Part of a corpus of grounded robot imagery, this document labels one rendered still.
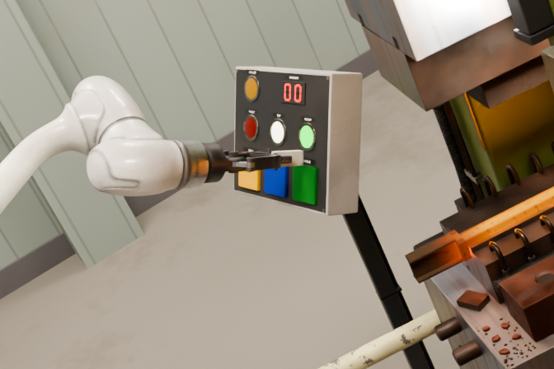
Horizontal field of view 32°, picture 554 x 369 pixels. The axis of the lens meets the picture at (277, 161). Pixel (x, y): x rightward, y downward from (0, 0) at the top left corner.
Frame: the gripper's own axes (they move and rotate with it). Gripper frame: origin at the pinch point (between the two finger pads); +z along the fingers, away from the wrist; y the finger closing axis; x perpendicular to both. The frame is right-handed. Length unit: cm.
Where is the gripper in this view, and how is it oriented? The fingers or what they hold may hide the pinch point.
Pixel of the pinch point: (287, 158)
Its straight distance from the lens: 192.9
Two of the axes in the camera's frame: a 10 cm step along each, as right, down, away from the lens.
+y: 5.8, 1.2, -8.0
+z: 8.1, -0.5, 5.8
